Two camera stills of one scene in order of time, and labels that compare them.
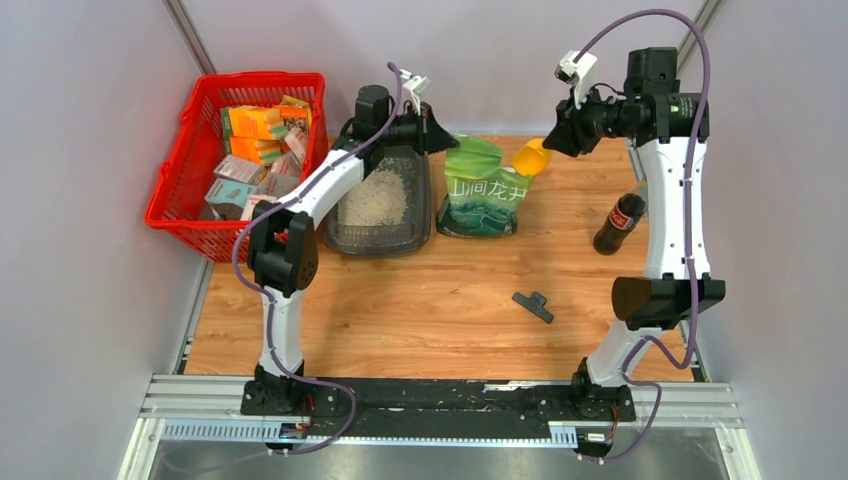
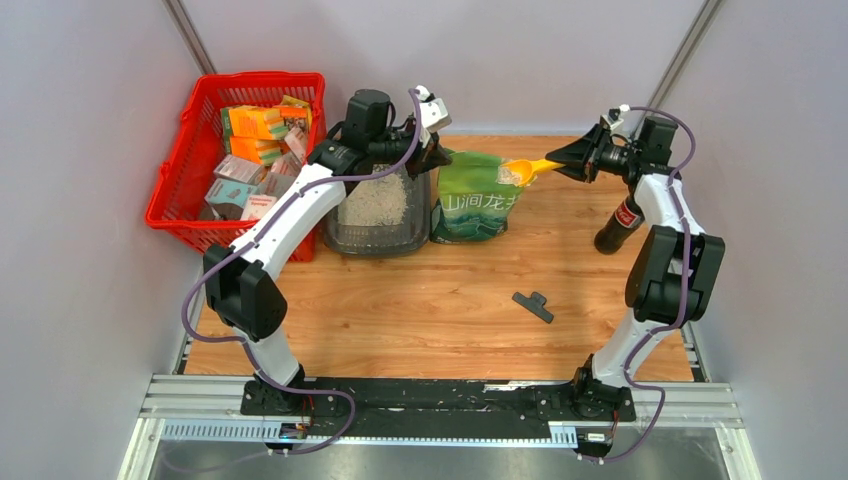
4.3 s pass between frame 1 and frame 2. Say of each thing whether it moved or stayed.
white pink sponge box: stayed
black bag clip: stayed
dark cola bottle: stayed
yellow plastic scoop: moved
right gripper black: moved
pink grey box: stayed
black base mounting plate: stayed
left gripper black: moved
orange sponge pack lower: stayed
